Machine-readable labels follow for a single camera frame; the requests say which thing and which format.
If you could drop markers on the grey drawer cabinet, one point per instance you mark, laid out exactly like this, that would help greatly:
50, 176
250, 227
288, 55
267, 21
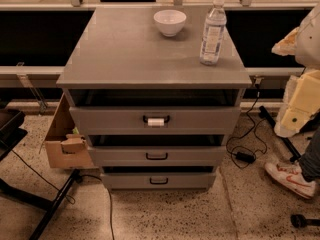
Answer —
122, 60

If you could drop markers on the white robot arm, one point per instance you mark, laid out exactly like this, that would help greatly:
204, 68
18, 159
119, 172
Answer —
303, 42

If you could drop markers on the grey middle drawer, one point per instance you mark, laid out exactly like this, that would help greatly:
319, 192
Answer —
157, 156

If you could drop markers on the white ceramic bowl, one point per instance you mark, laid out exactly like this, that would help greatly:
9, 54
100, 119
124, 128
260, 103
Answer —
169, 22

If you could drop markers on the grey bottom drawer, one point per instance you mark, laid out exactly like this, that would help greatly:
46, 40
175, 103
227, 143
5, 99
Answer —
129, 181

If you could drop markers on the black caster wheel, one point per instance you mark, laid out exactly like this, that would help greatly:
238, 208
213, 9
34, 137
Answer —
300, 221

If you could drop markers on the dark trouser leg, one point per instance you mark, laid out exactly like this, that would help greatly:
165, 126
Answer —
310, 161

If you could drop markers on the brown cardboard box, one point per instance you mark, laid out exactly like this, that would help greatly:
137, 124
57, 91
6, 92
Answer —
65, 147

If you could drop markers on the grey drawer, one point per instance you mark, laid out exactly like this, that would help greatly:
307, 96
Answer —
157, 156
155, 120
129, 181

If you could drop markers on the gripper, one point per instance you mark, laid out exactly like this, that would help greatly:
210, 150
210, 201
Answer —
309, 44

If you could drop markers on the clear plastic water bottle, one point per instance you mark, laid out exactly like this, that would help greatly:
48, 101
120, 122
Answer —
214, 26

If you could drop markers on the black stand left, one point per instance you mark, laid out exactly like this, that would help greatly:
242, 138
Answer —
11, 134

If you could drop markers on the grey top drawer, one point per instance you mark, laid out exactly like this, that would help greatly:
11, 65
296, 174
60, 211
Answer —
155, 120

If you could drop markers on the white and red sneaker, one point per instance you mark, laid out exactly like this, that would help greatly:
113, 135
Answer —
291, 177

